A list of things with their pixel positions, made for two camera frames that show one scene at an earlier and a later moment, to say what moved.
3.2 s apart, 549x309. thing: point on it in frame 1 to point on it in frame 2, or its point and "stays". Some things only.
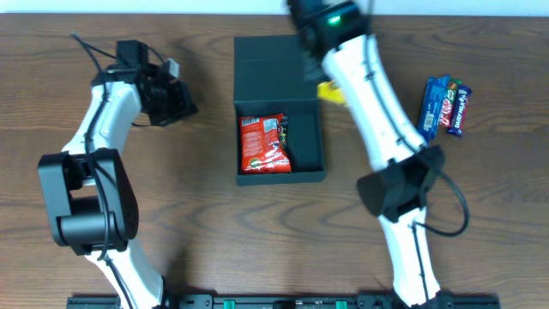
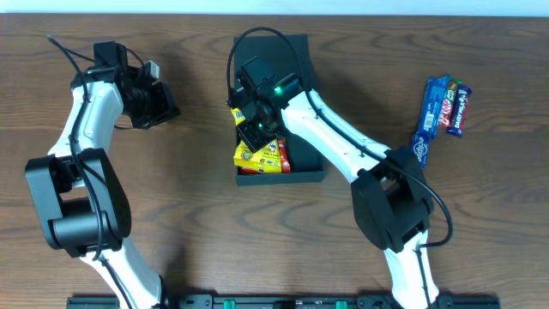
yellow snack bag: [328, 91] to [267, 160]
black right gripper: [311, 63] to [255, 137]
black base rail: [285, 302] stays
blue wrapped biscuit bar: [435, 90] stays
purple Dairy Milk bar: [459, 115] stays
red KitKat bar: [448, 106] stays
